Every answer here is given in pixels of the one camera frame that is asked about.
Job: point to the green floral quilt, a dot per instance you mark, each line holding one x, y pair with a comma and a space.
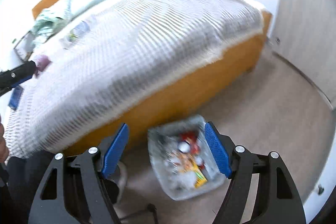
50, 19

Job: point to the checkered blanket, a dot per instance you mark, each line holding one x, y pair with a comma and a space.
131, 43

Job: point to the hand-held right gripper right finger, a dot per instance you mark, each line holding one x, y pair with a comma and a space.
218, 150

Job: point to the yellow red snack wrapper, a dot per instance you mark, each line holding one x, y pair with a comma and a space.
194, 171

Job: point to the metal chair frame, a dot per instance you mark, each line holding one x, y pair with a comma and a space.
123, 182

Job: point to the wooden bed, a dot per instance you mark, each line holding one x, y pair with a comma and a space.
183, 92

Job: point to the clear plastic bin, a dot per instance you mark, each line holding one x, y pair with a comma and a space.
160, 140

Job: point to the blue carton box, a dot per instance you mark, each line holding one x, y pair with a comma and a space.
15, 98

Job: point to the purple wrapper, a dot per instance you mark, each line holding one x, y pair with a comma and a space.
42, 61

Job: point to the person's left forearm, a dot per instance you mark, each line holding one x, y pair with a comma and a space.
3, 140

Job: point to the pale wooden door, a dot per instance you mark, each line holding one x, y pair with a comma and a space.
302, 29

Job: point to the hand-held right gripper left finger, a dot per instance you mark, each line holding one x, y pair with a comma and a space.
115, 150

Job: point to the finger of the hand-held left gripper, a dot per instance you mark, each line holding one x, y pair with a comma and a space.
23, 81
18, 73

